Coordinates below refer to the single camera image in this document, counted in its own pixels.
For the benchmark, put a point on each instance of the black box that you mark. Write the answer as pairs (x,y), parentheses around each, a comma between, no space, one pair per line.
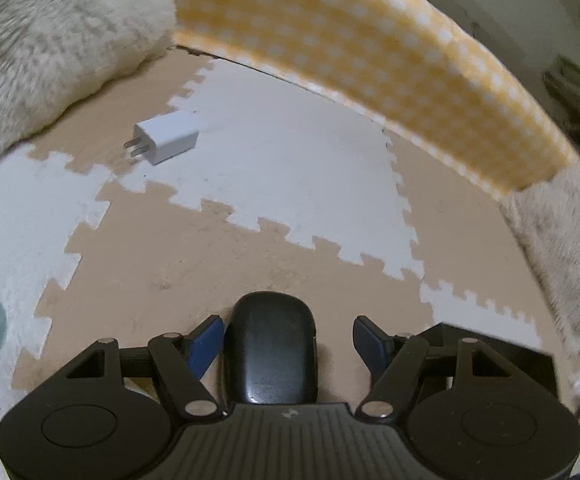
(495,350)

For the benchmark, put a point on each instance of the foam puzzle mat tiles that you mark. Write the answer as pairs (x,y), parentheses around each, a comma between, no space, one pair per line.
(295,180)

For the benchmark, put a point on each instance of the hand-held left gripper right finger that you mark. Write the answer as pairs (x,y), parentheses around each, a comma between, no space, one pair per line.
(370,345)

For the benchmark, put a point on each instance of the yellow checkered blanket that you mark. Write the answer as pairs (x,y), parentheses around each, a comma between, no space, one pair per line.
(370,50)

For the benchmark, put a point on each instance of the white wall charger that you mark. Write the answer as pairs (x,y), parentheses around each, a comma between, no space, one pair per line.
(169,135)

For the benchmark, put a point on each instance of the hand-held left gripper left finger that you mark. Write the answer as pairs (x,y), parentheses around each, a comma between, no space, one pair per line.
(202,350)

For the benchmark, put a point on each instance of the small white fluffy pillow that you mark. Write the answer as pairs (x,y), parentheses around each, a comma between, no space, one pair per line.
(565,240)

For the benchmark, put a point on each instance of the large white fluffy pillow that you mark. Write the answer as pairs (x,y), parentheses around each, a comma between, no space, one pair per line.
(49,40)

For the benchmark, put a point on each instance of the black oval case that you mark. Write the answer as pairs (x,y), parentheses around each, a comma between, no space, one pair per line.
(270,345)

